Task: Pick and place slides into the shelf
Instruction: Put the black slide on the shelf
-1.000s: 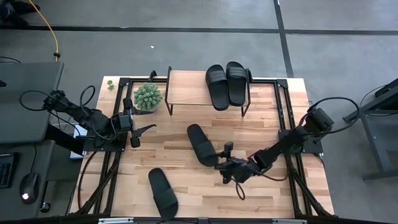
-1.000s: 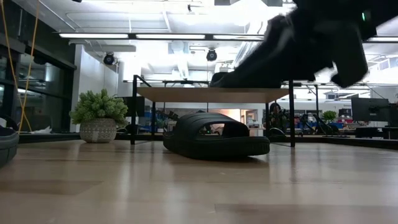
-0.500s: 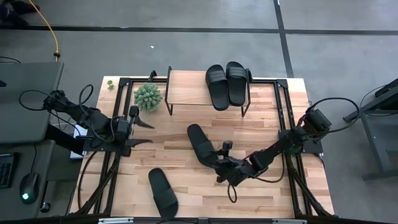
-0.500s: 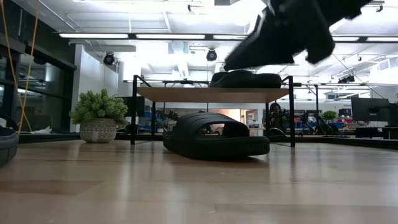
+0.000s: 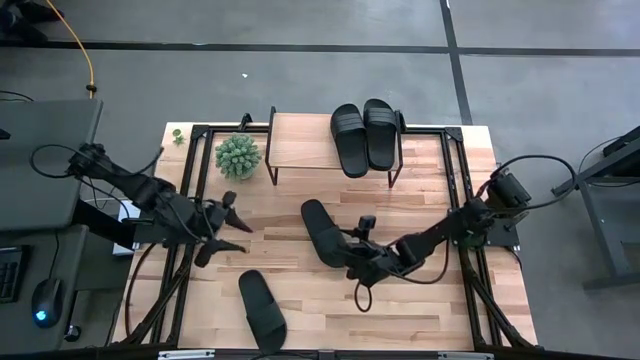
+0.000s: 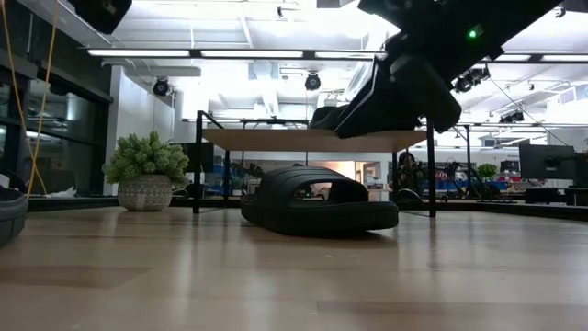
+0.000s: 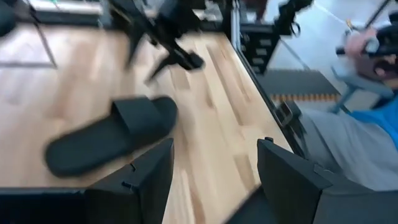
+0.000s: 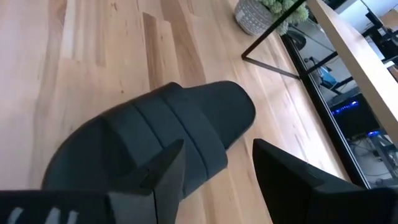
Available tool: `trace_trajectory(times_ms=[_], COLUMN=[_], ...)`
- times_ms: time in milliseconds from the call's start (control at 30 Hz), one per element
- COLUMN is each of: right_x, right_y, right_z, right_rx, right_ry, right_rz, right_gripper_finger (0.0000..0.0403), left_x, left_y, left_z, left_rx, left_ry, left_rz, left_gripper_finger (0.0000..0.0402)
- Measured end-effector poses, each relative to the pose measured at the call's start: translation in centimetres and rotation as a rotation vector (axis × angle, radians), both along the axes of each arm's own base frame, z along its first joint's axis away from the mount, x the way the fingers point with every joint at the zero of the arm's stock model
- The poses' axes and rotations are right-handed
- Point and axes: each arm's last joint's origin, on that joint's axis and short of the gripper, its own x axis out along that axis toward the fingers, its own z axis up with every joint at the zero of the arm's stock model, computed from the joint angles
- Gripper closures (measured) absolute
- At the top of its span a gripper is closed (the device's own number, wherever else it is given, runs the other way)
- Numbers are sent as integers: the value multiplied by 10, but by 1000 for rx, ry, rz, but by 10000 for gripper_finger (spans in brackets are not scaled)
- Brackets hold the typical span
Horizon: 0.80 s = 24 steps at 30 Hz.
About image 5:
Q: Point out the black computer mouse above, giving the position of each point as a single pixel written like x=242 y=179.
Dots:
x=47 y=300

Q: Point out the wooden shelf black metal frame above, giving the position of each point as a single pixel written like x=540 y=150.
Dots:
x=300 y=142

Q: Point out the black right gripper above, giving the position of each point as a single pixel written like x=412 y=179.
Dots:
x=372 y=262

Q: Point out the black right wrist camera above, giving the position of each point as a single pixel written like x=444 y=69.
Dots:
x=367 y=223

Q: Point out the black chair base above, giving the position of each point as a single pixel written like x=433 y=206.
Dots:
x=30 y=10

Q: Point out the black keyboard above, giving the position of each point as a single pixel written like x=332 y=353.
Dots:
x=10 y=275

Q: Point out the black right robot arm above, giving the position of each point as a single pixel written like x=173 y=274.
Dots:
x=440 y=230

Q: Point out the green succulent in patterned pot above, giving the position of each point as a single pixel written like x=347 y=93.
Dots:
x=238 y=156

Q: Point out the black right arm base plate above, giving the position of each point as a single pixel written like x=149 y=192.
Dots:
x=505 y=235

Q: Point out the black round knob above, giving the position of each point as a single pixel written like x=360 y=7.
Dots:
x=73 y=333

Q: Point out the dark grey desk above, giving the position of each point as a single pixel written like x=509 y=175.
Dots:
x=20 y=335

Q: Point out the black metal stand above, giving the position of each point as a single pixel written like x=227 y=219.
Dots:
x=595 y=170

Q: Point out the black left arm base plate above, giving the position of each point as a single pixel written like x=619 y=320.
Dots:
x=150 y=235

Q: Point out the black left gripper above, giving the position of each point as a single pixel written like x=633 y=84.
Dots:
x=210 y=220

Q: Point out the grey desk top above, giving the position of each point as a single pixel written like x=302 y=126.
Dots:
x=40 y=150

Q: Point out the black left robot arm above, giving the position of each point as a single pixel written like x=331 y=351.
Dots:
x=145 y=190

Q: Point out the silver metal bracket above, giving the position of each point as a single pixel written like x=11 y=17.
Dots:
x=185 y=355
x=465 y=356

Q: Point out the black rubber slide sandal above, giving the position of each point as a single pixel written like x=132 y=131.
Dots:
x=322 y=230
x=381 y=145
x=350 y=150
x=262 y=315

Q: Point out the green plant sprig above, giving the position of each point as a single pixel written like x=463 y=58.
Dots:
x=178 y=136

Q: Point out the black metal table frame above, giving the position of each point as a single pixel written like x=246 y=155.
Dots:
x=425 y=131

